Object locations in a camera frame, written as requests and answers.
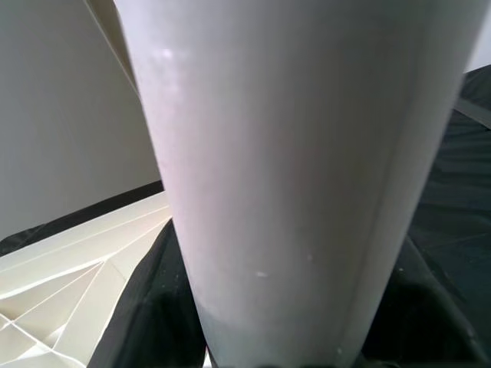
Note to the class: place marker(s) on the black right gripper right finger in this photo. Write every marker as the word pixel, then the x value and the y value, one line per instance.
pixel 422 318

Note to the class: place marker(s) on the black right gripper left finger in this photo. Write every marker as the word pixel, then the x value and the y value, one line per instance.
pixel 153 306

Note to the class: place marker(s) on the white plastic children table top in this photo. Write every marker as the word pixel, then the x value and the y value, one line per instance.
pixel 57 276

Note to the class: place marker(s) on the white plastic table leg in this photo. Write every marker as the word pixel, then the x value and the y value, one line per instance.
pixel 299 153

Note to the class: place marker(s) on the black table cloth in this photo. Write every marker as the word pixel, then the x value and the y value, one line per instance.
pixel 460 172

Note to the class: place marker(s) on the beige wooden board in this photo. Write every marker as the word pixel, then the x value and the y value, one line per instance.
pixel 115 30

